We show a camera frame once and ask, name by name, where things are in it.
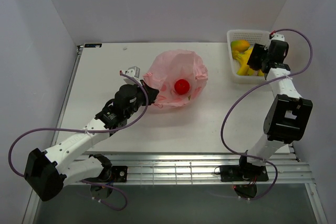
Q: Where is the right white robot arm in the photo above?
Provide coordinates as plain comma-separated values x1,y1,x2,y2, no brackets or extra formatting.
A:
237,37,313,180

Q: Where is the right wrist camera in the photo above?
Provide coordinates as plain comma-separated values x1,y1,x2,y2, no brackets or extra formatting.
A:
269,31,285,41

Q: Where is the pink plastic bag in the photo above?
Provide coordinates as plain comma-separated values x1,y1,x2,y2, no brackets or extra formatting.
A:
143,49,208,110

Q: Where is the aluminium frame rail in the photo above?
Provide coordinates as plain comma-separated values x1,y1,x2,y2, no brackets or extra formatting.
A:
106,152,314,185

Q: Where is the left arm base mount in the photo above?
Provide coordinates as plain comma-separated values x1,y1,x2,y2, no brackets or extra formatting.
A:
89,154,128,183

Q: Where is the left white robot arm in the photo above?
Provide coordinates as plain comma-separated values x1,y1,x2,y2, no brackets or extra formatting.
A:
24,81,159,201

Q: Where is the yellow fake banana bunch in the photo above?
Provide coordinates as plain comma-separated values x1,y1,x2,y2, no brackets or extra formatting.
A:
232,47,264,77

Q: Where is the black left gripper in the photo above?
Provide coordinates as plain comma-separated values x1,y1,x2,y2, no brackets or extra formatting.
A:
124,80,159,119

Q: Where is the green yellow fake mango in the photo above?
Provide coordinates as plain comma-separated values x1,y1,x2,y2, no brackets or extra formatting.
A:
230,39,250,52

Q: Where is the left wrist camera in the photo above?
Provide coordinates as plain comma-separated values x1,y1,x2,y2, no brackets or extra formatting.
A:
119,66,140,81

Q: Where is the white plastic basket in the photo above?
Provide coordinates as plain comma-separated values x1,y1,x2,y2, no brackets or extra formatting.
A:
227,29,269,84

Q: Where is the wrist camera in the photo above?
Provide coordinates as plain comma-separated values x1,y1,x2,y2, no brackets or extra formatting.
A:
269,31,285,41
119,66,140,81

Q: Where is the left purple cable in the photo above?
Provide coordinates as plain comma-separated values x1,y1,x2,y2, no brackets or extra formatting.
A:
8,73,149,211

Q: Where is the red fake apple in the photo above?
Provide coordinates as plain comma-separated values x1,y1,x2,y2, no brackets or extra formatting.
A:
174,79,190,95

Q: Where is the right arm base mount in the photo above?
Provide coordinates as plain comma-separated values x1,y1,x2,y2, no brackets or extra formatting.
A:
214,165,269,182

